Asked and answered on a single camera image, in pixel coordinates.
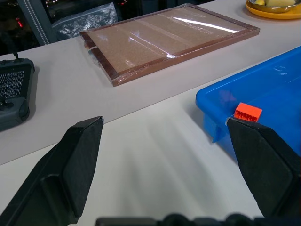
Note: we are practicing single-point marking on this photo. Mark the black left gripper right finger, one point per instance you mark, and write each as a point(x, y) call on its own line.
point(263, 169)

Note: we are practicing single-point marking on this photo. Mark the blue plastic bin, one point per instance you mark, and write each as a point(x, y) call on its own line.
point(258, 94)

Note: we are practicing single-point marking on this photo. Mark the grey metal post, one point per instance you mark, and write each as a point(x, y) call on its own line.
point(35, 21)

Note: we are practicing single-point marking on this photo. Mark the clear plastic zip bag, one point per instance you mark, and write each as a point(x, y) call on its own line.
point(87, 21)

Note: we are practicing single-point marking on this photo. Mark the orange toy block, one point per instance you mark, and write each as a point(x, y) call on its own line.
point(248, 114)

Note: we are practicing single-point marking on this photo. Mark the yellow fruit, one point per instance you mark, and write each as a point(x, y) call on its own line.
point(277, 2)

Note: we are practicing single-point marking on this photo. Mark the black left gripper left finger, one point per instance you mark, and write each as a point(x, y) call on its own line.
point(70, 164)

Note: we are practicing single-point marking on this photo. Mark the yellow plate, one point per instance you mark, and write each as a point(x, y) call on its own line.
point(274, 12)

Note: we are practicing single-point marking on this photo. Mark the wrapped cork board brown frame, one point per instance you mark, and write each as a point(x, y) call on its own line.
point(164, 40)

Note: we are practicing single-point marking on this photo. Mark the grey remote controller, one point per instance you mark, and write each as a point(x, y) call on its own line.
point(14, 94)

